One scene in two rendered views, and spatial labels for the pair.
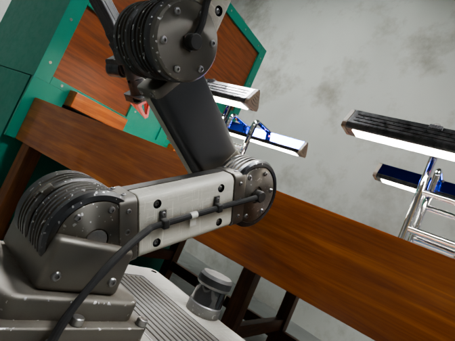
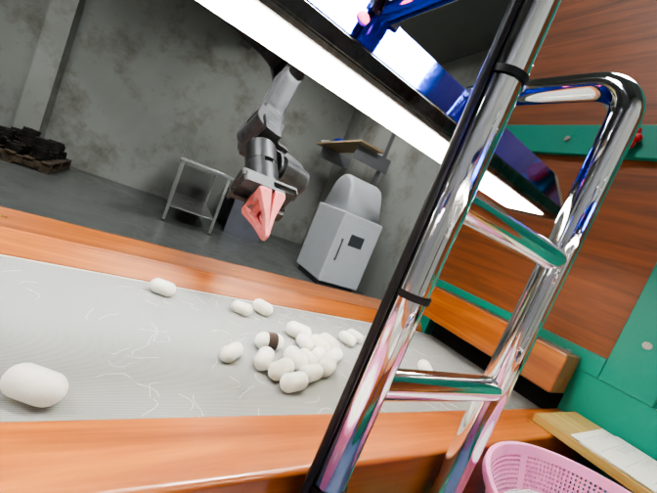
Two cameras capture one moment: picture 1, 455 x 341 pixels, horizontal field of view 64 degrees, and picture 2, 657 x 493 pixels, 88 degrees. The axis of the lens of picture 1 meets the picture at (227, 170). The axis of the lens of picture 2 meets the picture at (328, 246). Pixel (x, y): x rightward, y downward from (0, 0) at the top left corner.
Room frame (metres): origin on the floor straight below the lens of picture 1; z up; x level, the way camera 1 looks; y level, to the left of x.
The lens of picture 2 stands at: (1.58, -0.10, 0.93)
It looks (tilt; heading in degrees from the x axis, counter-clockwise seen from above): 5 degrees down; 110
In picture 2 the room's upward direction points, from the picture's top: 22 degrees clockwise
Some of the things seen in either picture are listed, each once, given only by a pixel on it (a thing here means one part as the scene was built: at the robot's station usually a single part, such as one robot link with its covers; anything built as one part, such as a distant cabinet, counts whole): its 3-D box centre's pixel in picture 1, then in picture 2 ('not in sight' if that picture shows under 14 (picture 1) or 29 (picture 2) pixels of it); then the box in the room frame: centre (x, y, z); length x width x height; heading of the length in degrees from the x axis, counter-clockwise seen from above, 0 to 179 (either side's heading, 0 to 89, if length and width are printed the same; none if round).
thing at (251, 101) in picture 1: (195, 85); (419, 94); (1.47, 0.26, 1.08); 0.62 x 0.08 x 0.07; 55
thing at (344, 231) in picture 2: not in sight; (343, 231); (0.04, 4.38, 0.74); 0.83 x 0.68 x 1.49; 137
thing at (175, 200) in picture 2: not in sight; (196, 188); (-2.41, 4.12, 0.48); 1.86 x 0.70 x 0.95; 137
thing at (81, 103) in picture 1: (97, 111); (486, 330); (1.68, 0.66, 0.83); 0.30 x 0.06 x 0.07; 145
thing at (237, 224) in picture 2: not in sight; (241, 212); (-2.05, 4.97, 0.33); 1.24 x 0.64 x 0.67; 137
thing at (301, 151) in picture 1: (254, 134); not in sight; (1.94, -0.05, 1.08); 0.62 x 0.08 x 0.07; 55
